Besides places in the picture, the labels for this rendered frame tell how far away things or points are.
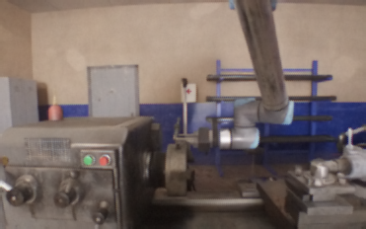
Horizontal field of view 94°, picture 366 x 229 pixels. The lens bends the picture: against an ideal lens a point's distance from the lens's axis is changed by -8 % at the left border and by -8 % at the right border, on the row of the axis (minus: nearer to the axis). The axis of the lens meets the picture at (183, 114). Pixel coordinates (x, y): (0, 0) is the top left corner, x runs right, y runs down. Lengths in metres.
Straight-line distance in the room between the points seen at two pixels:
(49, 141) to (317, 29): 4.84
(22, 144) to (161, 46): 3.49
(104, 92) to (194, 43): 2.15
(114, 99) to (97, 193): 3.48
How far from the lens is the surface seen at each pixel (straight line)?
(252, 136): 0.82
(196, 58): 3.98
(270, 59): 0.60
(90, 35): 4.63
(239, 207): 1.21
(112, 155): 0.68
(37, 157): 0.87
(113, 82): 4.18
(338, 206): 0.87
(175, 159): 0.84
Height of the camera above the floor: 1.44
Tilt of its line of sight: 5 degrees down
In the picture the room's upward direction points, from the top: 1 degrees counter-clockwise
